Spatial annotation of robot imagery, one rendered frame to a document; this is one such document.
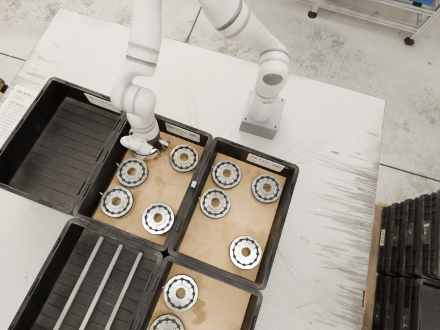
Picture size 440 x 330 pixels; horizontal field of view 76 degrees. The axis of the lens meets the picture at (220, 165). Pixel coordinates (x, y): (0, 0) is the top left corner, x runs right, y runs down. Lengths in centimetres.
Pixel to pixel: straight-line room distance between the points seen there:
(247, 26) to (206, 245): 65
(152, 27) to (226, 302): 78
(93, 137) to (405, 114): 216
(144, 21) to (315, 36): 208
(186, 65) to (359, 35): 178
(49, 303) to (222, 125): 86
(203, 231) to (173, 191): 17
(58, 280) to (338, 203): 102
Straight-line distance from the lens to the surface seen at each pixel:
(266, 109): 106
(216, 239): 95
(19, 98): 147
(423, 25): 287
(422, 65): 290
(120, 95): 70
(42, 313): 106
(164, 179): 99
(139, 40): 68
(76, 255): 103
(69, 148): 112
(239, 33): 78
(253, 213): 97
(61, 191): 108
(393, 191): 224
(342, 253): 120
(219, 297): 95
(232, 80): 133
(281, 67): 87
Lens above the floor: 178
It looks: 71 degrees down
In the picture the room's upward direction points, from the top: 11 degrees clockwise
